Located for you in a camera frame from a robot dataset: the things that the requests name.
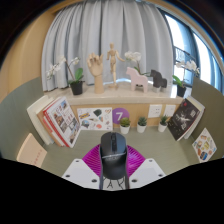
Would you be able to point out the green desk partition panel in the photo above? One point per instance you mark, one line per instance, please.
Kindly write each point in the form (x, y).
(213, 106)
(15, 113)

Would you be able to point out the small succulent in white pot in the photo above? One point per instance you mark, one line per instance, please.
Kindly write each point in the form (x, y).
(162, 127)
(141, 128)
(125, 129)

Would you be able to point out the stack of pale books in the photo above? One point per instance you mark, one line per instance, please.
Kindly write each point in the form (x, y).
(36, 115)

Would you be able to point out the wooden desk back shelf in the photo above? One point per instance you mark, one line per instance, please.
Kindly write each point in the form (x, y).
(123, 98)

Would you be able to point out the window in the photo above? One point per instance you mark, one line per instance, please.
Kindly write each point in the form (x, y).
(203, 53)

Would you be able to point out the red-edged photo magazine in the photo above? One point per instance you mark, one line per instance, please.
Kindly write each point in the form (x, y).
(63, 121)

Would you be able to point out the white wall socket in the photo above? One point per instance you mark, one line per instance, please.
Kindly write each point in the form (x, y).
(170, 110)
(155, 111)

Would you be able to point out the wooden mannequin figure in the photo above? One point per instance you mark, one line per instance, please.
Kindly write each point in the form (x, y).
(114, 61)

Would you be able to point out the white picture sticker card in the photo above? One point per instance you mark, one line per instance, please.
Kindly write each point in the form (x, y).
(95, 118)

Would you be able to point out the pink wooden horse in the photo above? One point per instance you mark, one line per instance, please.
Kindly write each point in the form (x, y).
(137, 79)

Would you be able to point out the black book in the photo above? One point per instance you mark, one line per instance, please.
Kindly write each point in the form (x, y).
(183, 120)

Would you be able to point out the purple round number sign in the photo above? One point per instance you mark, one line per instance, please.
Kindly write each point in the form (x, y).
(120, 115)

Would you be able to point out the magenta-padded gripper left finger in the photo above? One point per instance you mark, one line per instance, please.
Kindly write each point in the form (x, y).
(80, 173)

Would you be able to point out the pale pink card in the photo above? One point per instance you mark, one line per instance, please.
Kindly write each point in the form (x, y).
(31, 151)

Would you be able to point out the dark wooden horse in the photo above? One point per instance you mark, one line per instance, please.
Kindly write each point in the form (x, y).
(158, 80)

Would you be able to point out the grey curtain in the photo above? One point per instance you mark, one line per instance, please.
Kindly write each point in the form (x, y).
(100, 30)

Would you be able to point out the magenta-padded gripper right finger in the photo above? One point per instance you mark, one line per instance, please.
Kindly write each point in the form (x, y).
(146, 173)

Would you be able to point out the black computer mouse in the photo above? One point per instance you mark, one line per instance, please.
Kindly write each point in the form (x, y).
(113, 156)

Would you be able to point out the wooden hand model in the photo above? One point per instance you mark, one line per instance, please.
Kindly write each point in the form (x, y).
(97, 73)

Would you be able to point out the colourful food sticker card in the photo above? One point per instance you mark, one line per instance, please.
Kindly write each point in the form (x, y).
(204, 146)

